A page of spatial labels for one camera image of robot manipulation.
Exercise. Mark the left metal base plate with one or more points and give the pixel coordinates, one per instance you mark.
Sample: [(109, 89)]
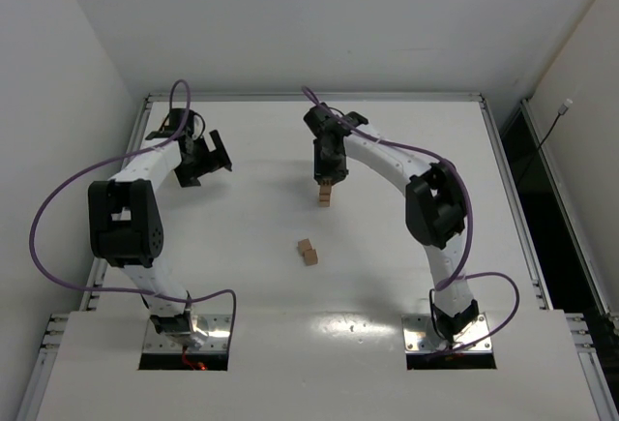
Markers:
[(213, 336)]

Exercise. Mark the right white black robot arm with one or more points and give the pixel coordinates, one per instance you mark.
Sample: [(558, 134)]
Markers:
[(437, 209)]

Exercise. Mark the black wall cable white plug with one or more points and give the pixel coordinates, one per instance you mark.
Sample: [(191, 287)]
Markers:
[(561, 112)]

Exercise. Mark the metal base plate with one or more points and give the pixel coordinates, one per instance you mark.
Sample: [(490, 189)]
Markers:
[(213, 336), (420, 338)]

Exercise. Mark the wooden block letter H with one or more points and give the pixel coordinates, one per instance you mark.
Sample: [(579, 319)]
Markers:
[(325, 188)]

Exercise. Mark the front left wooden block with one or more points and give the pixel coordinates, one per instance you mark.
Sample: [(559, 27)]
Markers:
[(310, 257)]

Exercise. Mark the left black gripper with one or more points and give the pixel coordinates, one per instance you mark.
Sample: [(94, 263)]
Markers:
[(204, 161)]

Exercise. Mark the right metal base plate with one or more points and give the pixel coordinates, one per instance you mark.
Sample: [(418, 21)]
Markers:
[(420, 338)]

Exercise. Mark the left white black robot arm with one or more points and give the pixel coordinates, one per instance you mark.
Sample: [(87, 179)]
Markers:
[(126, 227)]

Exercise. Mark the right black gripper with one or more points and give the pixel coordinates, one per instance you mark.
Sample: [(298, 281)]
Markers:
[(330, 168)]

